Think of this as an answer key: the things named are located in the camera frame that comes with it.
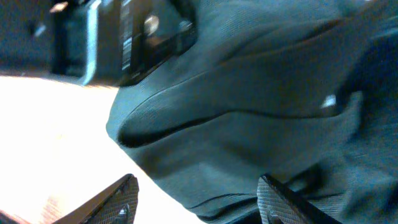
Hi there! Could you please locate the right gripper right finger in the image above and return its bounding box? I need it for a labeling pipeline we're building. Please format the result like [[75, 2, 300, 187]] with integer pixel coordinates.
[[257, 174, 341, 224]]

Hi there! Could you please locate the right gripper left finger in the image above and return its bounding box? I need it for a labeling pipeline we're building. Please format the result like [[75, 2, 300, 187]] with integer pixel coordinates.
[[54, 174, 139, 224]]

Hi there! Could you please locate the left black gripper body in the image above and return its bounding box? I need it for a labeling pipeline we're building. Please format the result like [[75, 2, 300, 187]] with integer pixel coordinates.
[[52, 1, 198, 86]]

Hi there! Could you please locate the black Sydrogen garment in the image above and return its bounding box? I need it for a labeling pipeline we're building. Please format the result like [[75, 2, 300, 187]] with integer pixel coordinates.
[[106, 1, 397, 223]]

